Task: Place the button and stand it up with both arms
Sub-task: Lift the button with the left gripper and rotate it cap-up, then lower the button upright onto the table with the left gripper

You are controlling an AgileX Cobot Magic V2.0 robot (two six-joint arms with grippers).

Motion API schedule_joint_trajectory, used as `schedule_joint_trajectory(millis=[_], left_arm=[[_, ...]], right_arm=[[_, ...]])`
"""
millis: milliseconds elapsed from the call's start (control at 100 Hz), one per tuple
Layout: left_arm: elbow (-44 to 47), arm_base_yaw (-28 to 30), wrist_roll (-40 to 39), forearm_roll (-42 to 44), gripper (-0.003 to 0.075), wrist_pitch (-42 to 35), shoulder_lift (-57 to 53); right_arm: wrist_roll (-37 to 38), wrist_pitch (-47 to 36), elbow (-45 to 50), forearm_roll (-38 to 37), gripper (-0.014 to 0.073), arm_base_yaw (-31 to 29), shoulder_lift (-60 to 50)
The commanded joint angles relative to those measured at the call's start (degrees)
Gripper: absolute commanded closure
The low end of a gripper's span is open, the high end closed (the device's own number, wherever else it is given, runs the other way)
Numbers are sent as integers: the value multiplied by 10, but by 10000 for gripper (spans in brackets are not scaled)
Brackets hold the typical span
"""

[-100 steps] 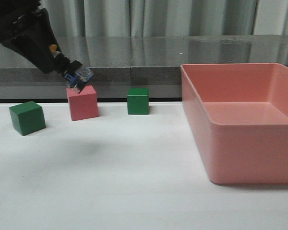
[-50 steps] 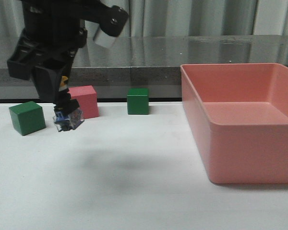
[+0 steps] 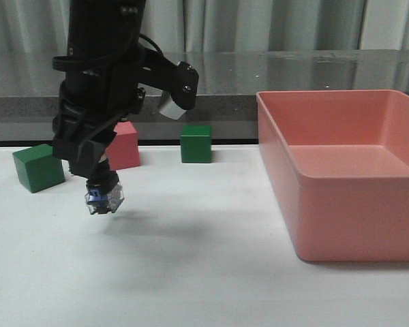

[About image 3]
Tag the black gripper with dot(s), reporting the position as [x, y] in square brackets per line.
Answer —
[90, 105]

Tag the yellow mushroom push button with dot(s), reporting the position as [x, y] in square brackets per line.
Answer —
[104, 190]

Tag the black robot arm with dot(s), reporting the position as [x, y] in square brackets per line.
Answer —
[102, 34]

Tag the pink wooden cube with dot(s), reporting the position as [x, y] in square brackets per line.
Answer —
[123, 151]

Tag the left green wooden cube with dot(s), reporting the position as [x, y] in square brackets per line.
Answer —
[37, 169]

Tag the green wooden cube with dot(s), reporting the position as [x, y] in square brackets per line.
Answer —
[37, 169]
[195, 143]

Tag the right green wooden cube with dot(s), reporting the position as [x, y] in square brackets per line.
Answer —
[195, 143]

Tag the grey stone ledge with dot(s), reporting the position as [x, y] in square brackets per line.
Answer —
[229, 82]

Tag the grey-green curtain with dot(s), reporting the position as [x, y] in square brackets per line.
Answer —
[226, 26]

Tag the pink plastic bin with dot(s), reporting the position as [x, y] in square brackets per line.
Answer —
[338, 162]

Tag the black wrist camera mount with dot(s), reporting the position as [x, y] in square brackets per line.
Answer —
[178, 83]

